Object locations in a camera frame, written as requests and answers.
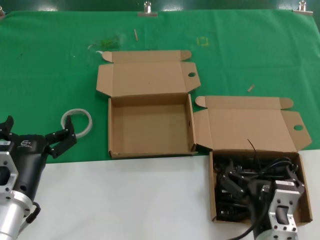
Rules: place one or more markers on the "green cloth table mat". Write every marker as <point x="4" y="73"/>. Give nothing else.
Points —
<point x="37" y="75"/>

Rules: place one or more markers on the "right wrist camera silver bracket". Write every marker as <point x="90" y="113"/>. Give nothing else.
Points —
<point x="282" y="207"/>

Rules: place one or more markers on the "left wrist camera silver bracket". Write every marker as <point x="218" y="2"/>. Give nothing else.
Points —
<point x="7" y="170"/>

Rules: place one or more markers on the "small white plastic scrap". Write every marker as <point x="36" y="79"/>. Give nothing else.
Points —
<point x="99" y="52"/>

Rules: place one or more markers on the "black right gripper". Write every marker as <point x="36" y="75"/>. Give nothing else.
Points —
<point x="260" y="207"/>

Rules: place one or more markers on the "thin wooden stick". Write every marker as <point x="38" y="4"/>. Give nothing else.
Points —
<point x="136" y="34"/>

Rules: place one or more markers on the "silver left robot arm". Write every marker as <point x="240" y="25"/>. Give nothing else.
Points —
<point x="10" y="220"/>

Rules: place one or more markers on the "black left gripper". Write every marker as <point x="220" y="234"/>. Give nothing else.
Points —
<point x="30" y="160"/>

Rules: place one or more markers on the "clear tape roll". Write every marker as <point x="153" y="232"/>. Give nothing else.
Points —
<point x="88" y="120"/>

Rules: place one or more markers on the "open brown cardboard box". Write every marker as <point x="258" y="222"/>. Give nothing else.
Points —
<point x="250" y="125"/>
<point x="150" y="125"/>

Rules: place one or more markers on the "wrist camera silver bracket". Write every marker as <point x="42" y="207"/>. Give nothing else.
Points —
<point x="282" y="207"/>
<point x="7" y="170"/>

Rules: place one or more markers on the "short wooden piece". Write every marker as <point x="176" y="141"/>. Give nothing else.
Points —
<point x="251" y="88"/>

